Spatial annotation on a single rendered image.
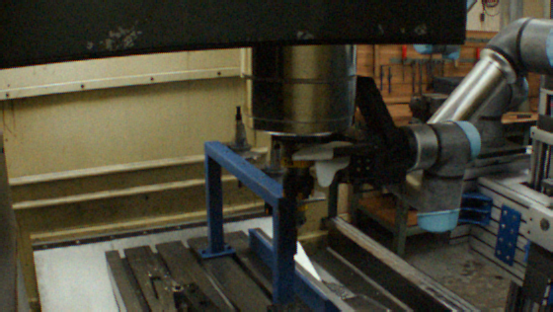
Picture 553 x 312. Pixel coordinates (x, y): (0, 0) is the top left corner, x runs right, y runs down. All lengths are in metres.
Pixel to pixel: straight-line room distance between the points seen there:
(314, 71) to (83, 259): 1.26
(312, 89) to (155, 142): 1.13
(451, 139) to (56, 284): 1.25
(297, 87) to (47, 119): 1.14
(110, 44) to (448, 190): 0.61
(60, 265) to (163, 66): 0.71
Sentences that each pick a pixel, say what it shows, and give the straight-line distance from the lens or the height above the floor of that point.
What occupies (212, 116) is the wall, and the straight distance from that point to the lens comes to 1.82.
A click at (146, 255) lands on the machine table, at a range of 1.62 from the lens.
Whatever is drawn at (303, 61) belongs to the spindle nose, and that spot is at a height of 1.52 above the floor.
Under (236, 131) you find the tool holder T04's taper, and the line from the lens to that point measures 1.44.
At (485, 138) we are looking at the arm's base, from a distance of 1.81.
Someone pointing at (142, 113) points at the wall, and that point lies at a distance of 1.76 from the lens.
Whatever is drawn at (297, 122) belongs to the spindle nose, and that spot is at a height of 1.45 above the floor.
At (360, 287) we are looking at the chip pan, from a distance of 1.91.
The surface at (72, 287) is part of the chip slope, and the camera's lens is 1.74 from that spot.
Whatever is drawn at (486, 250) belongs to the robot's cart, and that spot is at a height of 0.85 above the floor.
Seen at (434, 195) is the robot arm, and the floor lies 1.29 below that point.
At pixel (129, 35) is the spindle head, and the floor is 1.57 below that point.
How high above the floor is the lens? 1.60
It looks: 16 degrees down
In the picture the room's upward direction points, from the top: straight up
